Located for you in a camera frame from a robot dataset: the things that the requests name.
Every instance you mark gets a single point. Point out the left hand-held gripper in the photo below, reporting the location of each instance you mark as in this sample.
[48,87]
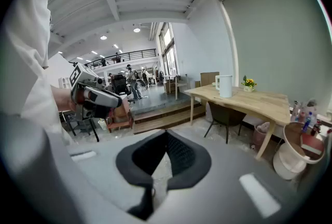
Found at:
[85,75]

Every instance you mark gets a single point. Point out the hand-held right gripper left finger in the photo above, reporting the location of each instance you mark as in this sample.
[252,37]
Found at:
[103,166]

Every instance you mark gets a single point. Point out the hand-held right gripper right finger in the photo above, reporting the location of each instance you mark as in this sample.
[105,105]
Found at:
[233,186]

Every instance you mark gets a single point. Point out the white electric kettle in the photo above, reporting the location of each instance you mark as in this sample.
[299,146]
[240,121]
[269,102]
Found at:
[225,86]

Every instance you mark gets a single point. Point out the person's left forearm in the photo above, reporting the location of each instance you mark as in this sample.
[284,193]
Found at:
[59,98]

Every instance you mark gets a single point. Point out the person's left hand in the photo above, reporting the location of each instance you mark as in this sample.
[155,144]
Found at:
[77,97]

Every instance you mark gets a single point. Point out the brown stool cart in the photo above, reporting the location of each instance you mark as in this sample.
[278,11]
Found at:
[120,119]

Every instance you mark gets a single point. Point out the black office chair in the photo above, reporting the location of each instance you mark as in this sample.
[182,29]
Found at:
[120,85]

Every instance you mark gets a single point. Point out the black metal stand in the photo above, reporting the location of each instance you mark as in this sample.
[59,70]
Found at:
[85,125]

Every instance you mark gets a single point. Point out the black balcony railing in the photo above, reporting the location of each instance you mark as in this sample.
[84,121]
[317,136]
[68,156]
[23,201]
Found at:
[129,55]

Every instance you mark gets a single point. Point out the pink bin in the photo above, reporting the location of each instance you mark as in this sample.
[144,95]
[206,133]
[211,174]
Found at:
[260,136]

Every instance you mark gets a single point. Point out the white bin with bottles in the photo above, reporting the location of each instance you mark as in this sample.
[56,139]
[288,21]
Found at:
[288,163]

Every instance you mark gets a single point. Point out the round pendant lamp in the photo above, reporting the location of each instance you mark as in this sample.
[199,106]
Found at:
[103,37]
[136,29]

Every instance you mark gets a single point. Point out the dark dining chair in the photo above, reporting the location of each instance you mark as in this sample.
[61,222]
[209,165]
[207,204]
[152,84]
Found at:
[223,115]

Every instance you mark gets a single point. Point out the tall window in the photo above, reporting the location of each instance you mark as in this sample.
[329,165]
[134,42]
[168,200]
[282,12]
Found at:
[168,54]

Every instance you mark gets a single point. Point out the wooden table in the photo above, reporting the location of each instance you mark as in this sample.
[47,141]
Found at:
[259,103]

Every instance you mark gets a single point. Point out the red book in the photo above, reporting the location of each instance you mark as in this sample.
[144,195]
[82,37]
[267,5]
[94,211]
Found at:
[311,143]

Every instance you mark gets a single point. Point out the blue bottle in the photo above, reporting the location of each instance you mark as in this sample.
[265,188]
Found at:
[307,123]

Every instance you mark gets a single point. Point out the person's white shirt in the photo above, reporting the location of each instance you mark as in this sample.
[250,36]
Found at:
[23,49]

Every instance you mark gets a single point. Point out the sunflowers in white pot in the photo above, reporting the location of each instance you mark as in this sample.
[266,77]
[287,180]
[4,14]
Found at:
[249,85]

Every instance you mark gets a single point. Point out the brown cardboard box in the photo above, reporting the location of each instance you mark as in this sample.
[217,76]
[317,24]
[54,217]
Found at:
[208,79]

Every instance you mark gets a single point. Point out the printed plastic bag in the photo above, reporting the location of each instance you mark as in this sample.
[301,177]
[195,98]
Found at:
[310,106]

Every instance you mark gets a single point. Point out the grey roller blind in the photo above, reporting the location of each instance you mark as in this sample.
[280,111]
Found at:
[272,36]

